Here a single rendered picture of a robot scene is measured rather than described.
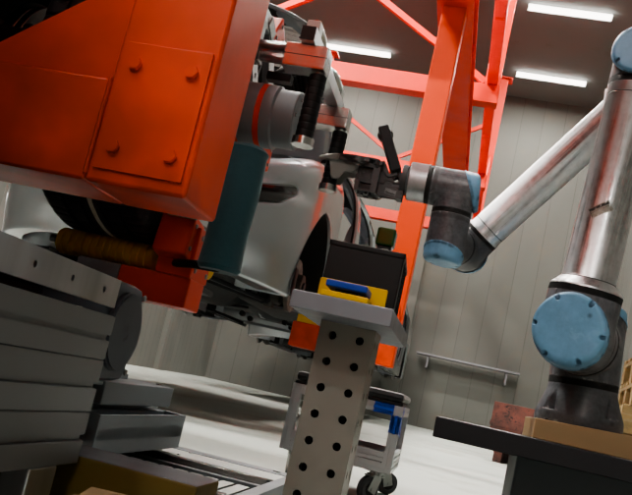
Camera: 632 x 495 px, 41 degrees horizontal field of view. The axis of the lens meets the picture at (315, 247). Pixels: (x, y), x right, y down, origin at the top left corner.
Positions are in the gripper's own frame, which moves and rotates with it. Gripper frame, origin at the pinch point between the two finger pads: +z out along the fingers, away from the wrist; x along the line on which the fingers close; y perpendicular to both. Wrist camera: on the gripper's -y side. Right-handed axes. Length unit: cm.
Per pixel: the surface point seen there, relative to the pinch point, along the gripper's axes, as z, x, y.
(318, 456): -19, -41, 64
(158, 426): 21, -10, 69
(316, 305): -15, -54, 40
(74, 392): 11, -78, 61
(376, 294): -24, -45, 35
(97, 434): 21, -42, 70
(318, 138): 73, 314, -99
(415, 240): 3, 343, -52
